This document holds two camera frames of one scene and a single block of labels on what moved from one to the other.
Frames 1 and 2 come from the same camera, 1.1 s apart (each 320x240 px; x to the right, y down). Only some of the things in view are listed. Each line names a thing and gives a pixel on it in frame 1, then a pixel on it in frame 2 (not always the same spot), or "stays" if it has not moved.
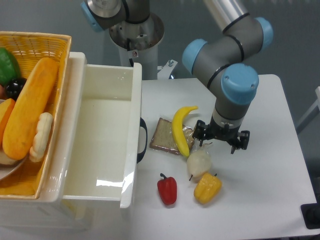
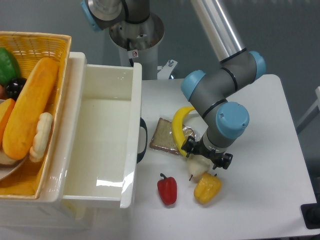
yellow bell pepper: x=207 y=188 stays
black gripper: x=213 y=131 to x=201 y=148
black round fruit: x=14 y=87 stays
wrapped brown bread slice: x=162 y=138 stays
